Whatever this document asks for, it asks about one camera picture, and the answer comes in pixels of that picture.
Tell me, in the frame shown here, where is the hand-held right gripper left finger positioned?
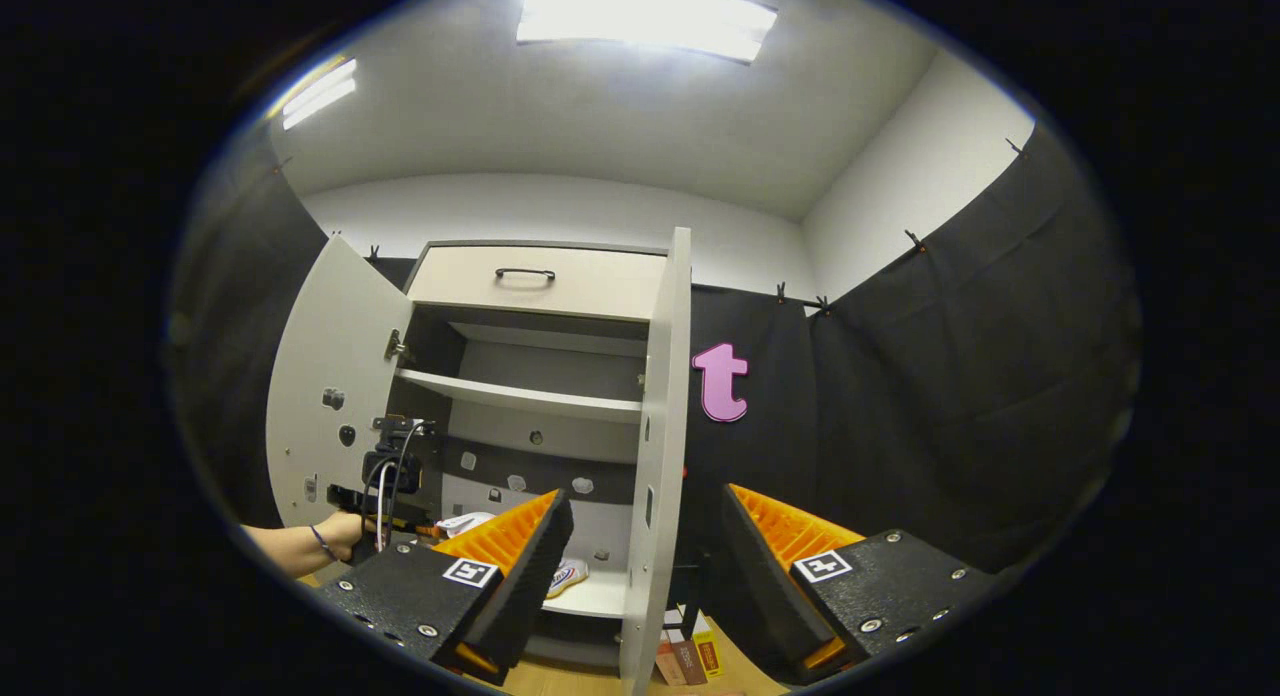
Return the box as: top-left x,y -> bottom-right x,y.
315,489 -> 576,687

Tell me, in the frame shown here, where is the cream cabinet drawer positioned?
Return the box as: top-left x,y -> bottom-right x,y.
405,244 -> 669,323

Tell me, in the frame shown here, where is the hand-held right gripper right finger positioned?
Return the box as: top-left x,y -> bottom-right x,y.
722,483 -> 1001,685

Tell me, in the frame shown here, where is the white shoe cabinet door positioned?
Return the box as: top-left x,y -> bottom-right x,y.
618,226 -> 693,696
265,234 -> 416,532

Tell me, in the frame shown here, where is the rectangular ceiling light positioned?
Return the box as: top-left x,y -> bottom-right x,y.
282,58 -> 358,131
515,0 -> 779,64

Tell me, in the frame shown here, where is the yellow book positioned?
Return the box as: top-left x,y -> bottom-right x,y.
680,608 -> 723,679

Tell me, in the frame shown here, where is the maroon book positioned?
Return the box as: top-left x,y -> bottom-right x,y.
668,626 -> 709,687

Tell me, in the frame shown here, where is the white shoe cabinet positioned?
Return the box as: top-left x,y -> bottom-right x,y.
385,240 -> 671,672

